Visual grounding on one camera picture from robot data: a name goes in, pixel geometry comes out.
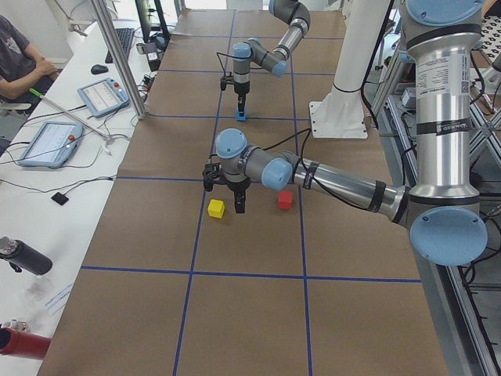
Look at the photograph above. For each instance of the red bottle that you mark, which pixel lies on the red bottle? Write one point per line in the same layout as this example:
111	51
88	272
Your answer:
23	344

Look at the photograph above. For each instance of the small black square pad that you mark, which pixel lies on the small black square pad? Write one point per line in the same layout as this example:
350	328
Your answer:
60	198

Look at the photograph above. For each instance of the white pedestal column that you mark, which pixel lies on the white pedestal column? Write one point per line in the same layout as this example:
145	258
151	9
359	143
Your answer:
348	70

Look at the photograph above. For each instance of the black water bottle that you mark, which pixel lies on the black water bottle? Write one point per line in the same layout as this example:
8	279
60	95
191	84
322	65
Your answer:
21	257

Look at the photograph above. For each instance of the seated person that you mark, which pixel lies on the seated person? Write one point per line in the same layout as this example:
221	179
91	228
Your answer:
23	67

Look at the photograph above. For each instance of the blue block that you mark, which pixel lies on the blue block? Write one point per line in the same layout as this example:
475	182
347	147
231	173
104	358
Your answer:
241	115

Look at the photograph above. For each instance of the near teach pendant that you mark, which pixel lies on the near teach pendant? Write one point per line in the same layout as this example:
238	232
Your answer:
53	144

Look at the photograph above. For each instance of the red block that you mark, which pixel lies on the red block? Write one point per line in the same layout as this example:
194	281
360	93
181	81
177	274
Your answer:
285	199

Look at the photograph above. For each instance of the black computer mouse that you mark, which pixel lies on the black computer mouse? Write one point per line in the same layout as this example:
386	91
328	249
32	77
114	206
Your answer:
99	69

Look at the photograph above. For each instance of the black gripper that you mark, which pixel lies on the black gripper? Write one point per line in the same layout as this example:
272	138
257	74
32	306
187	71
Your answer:
241	89
237	187

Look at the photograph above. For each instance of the teach pendant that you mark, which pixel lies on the teach pendant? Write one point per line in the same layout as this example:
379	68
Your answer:
103	97
53	144

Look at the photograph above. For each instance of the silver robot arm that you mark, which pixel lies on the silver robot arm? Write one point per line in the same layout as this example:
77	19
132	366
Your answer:
441	210
297	17

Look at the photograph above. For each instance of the yellow block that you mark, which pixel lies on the yellow block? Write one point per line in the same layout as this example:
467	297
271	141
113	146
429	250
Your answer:
216	208

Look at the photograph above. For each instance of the brown paper table cover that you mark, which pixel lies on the brown paper table cover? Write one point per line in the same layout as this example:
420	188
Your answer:
165	289

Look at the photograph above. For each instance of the black box device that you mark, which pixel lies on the black box device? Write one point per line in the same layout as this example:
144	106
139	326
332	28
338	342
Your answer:
153	55

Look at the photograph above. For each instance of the black keyboard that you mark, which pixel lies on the black keyboard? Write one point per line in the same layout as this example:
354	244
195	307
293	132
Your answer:
125	36

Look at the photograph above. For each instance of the far teach pendant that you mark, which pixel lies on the far teach pendant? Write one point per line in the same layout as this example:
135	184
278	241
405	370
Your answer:
103	97

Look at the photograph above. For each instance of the aluminium frame post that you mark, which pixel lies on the aluminium frame post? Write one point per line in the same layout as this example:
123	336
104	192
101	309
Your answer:
120	60

